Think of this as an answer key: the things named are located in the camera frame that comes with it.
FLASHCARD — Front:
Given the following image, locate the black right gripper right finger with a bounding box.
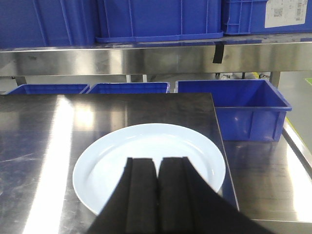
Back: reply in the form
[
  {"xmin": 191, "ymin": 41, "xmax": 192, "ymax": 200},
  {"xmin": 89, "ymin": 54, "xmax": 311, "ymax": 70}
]
[{"xmin": 158, "ymin": 157, "xmax": 271, "ymax": 234}]

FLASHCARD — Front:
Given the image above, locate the blue crate upper left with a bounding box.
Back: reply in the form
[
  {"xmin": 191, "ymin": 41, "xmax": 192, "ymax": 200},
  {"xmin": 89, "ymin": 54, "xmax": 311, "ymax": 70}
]
[{"xmin": 0, "ymin": 0, "xmax": 100, "ymax": 49}]

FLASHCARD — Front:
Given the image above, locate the blue bin lower right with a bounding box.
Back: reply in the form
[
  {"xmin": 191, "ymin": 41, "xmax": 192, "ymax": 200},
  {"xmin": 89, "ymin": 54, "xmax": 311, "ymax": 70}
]
[{"xmin": 175, "ymin": 79, "xmax": 292, "ymax": 141}]

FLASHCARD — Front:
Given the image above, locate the blue bin lower left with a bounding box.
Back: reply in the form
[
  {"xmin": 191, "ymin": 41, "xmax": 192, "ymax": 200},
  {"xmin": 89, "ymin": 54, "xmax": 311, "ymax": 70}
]
[{"xmin": 7, "ymin": 83, "xmax": 90, "ymax": 95}]

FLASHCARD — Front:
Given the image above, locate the blue bin lower middle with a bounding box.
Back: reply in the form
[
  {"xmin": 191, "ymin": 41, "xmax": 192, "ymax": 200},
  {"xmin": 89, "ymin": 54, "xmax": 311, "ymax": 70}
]
[{"xmin": 87, "ymin": 82, "xmax": 170, "ymax": 94}]

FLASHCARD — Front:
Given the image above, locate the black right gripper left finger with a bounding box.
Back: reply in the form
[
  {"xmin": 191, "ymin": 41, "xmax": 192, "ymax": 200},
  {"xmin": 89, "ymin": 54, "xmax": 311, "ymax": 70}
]
[{"xmin": 87, "ymin": 158, "xmax": 158, "ymax": 234}]

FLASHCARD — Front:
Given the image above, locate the white paper label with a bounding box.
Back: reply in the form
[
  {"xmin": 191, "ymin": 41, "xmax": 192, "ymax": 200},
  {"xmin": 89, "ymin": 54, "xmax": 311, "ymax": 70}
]
[{"xmin": 265, "ymin": 0, "xmax": 308, "ymax": 28}]

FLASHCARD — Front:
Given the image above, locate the stainless steel shelf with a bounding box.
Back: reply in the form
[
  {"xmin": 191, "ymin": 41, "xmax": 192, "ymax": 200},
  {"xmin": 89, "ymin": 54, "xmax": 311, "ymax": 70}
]
[{"xmin": 0, "ymin": 33, "xmax": 312, "ymax": 85}]

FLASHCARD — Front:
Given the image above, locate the black tape strip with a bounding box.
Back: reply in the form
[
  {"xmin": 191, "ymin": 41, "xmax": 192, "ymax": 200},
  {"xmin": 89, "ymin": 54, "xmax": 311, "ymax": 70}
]
[{"xmin": 213, "ymin": 41, "xmax": 224, "ymax": 64}]

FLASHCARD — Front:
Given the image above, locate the light blue plate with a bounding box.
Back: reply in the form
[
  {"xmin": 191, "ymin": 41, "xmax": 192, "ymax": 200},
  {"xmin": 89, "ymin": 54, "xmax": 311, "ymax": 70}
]
[{"xmin": 73, "ymin": 123, "xmax": 226, "ymax": 215}]

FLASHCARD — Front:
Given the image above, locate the blue crate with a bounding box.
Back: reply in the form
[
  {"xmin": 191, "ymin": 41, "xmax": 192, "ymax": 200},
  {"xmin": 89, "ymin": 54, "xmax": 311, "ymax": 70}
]
[
  {"xmin": 0, "ymin": 0, "xmax": 100, "ymax": 49},
  {"xmin": 221, "ymin": 0, "xmax": 312, "ymax": 35},
  {"xmin": 97, "ymin": 0, "xmax": 223, "ymax": 43}
]

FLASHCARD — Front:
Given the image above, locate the blue crate upper middle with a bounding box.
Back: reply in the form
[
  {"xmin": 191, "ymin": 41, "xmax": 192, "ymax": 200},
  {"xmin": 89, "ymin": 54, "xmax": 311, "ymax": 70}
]
[{"xmin": 97, "ymin": 0, "xmax": 223, "ymax": 43}]

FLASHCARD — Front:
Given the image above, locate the blue crate upper right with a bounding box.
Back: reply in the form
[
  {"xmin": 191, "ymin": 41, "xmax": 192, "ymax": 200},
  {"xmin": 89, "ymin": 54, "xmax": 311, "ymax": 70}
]
[{"xmin": 221, "ymin": 0, "xmax": 312, "ymax": 35}]

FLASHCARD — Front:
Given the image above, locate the blue bin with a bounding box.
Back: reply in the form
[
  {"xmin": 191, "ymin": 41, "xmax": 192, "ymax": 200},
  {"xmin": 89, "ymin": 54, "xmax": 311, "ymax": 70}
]
[
  {"xmin": 7, "ymin": 83, "xmax": 90, "ymax": 95},
  {"xmin": 87, "ymin": 82, "xmax": 170, "ymax": 94},
  {"xmin": 175, "ymin": 79, "xmax": 292, "ymax": 141}
]

